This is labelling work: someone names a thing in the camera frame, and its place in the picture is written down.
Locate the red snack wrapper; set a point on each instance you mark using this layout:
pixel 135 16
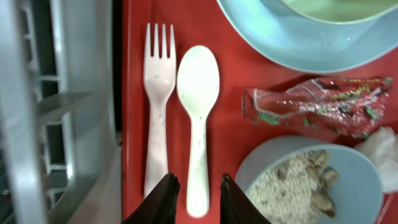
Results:
pixel 347 106

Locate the light green bowl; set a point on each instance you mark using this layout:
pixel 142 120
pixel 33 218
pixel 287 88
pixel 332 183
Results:
pixel 341 11

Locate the white tissue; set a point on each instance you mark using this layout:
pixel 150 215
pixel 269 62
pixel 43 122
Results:
pixel 381 149

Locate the grey dishwasher rack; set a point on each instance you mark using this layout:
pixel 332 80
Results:
pixel 60 159

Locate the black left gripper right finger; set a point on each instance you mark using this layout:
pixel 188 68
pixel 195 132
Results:
pixel 235 207

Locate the light blue plate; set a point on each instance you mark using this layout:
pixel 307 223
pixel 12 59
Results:
pixel 293 41

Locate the white plastic fork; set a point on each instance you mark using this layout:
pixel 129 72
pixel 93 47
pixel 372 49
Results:
pixel 160 69

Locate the blue bowl with rice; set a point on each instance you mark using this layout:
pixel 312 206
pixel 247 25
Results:
pixel 294 179

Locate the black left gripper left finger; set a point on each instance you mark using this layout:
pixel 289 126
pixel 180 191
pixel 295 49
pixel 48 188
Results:
pixel 160 206

